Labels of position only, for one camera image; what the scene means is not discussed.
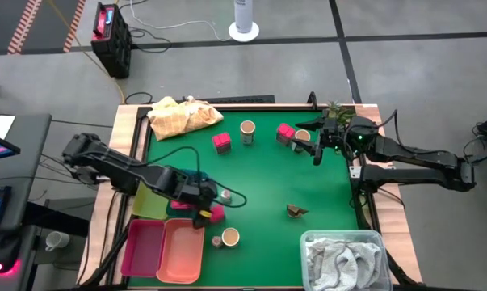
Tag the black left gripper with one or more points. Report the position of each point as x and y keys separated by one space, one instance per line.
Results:
x=200 y=192

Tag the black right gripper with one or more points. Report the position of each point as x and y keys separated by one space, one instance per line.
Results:
x=332 y=135

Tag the cardboard spice can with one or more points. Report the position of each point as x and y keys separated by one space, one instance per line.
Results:
x=302 y=134
x=230 y=237
x=247 y=129

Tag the small glass spice jar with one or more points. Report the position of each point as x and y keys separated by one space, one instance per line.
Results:
x=217 y=241
x=225 y=196

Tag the brown paper packet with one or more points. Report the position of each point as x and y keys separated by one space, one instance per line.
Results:
x=296 y=211

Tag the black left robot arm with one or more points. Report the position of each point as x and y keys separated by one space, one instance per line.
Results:
x=118 y=165

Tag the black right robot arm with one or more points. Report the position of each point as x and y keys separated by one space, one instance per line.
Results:
x=412 y=155

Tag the small potted succulent plant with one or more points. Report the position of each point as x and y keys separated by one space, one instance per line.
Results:
x=336 y=110

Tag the salmon orange plastic tray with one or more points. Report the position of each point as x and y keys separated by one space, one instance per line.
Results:
x=180 y=254

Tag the teal plastic tray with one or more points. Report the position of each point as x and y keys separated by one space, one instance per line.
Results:
x=204 y=175

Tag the lime green plastic tray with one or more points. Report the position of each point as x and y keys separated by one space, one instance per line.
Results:
x=148 y=206

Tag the magenta plastic tray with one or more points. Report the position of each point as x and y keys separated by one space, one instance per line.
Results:
x=142 y=250

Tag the green table mat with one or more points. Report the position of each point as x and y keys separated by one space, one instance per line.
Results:
x=259 y=182

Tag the yellow checked cloth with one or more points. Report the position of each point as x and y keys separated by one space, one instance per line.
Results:
x=182 y=117

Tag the grey towel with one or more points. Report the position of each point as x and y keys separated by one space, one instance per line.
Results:
x=340 y=262

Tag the clear plastic bin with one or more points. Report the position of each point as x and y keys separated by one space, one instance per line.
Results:
x=384 y=258

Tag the white tower fan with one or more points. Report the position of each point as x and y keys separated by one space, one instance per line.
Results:
x=243 y=16

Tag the white mug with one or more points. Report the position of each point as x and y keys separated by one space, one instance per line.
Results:
x=57 y=240

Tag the dark grey desk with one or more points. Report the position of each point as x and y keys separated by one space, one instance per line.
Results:
x=25 y=161

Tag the black battery box red top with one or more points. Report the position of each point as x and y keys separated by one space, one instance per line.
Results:
x=116 y=52

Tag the black computer mouse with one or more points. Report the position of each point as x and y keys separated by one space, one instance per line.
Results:
x=7 y=252

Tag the red device with blue button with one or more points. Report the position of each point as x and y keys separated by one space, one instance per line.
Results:
x=102 y=22

